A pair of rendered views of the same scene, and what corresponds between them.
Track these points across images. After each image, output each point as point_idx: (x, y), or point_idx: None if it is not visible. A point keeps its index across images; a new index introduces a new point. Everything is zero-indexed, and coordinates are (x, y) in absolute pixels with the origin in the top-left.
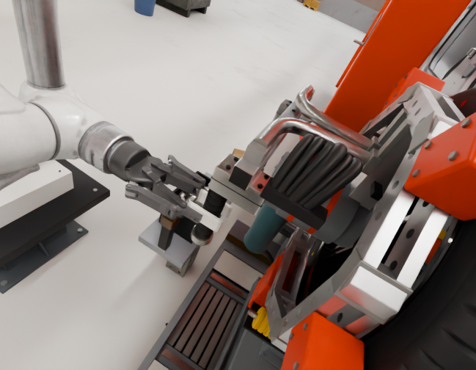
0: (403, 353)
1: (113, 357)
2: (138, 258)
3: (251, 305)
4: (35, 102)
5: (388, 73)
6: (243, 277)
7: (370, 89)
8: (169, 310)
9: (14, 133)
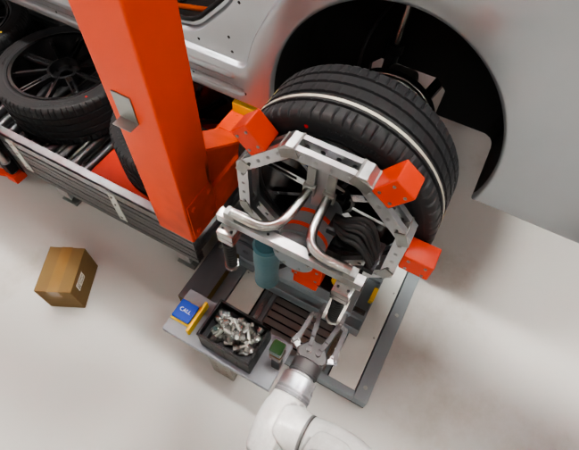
0: (426, 227)
1: (323, 414)
2: (226, 413)
3: (321, 287)
4: (297, 437)
5: (185, 118)
6: (249, 294)
7: (185, 136)
8: (281, 370)
9: (340, 429)
